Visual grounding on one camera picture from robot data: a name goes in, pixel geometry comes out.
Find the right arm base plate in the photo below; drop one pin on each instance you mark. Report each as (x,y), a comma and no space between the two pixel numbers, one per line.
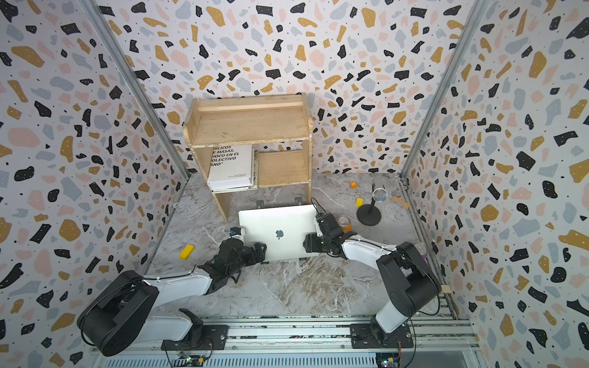
(371,336)

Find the yellow rectangular block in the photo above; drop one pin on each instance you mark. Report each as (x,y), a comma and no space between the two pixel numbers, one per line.
(186,252)

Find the microphone on black stand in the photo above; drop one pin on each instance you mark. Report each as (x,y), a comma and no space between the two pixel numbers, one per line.
(369,214)

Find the silver laptop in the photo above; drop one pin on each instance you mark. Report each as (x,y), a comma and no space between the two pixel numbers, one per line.
(281,229)

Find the aluminium rail frame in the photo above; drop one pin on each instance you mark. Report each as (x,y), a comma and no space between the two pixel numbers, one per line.
(336,341)

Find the orange soda can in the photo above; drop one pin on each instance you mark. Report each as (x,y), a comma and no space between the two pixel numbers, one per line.
(345,223)

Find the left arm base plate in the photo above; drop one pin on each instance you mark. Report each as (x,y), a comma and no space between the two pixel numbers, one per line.
(204,337)

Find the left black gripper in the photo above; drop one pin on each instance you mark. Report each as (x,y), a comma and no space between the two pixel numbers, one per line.
(254,260)

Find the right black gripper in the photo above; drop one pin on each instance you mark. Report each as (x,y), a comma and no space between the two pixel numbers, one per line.
(309,243)

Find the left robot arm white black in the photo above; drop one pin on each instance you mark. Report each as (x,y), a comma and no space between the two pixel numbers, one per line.
(126,310)

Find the small wooden stick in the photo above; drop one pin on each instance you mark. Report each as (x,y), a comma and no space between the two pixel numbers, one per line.
(400,202)

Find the white book black text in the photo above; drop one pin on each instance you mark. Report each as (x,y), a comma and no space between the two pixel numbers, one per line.
(231,167)

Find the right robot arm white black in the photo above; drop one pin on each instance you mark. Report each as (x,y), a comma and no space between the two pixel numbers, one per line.
(409,281)

